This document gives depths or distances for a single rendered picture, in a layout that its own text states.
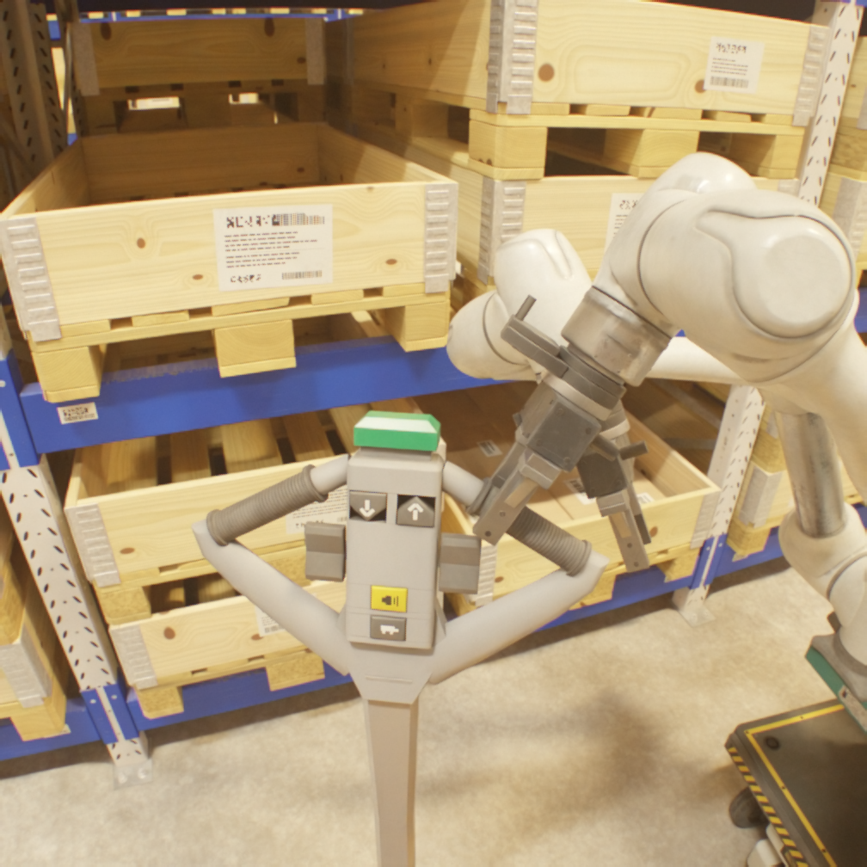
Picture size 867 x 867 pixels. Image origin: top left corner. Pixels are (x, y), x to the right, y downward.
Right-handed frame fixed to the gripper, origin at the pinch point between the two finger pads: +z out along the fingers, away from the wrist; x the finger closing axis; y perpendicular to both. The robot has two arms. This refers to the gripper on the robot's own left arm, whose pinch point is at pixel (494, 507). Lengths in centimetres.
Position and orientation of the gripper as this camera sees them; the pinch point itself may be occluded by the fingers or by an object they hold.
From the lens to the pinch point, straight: 67.6
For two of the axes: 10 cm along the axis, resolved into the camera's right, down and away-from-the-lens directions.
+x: 0.9, -2.5, 9.6
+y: 8.4, 5.3, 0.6
